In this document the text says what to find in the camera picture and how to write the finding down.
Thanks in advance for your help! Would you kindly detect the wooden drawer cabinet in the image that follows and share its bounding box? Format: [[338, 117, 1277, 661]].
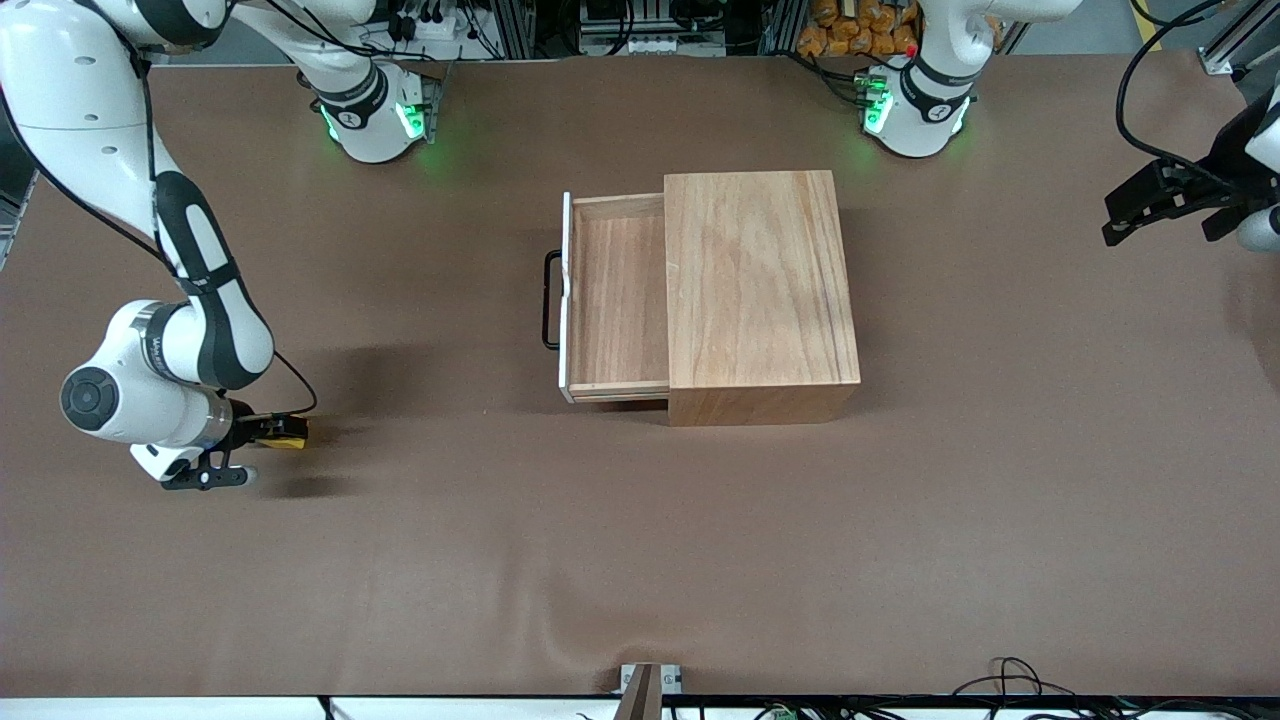
[[664, 170, 863, 428]]

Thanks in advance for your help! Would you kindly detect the brown table cover mat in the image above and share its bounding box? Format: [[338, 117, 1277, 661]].
[[0, 52, 1280, 699]]

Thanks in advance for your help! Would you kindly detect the orange snack bag pile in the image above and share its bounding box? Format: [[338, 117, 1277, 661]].
[[797, 0, 926, 58]]

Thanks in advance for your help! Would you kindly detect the white power strip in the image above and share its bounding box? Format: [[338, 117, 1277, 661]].
[[385, 0, 483, 43]]

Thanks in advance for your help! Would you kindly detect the aluminium frame profile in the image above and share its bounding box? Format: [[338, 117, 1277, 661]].
[[1198, 0, 1263, 77]]

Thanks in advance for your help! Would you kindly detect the aluminium frame post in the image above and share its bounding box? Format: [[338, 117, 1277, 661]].
[[493, 0, 537, 59], [757, 0, 801, 57]]

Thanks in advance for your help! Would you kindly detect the black cable bundle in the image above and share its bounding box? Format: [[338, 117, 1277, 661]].
[[950, 655, 1251, 720]]

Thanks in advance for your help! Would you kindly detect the grey bracket with brown post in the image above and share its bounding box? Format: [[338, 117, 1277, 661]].
[[618, 662, 683, 720]]

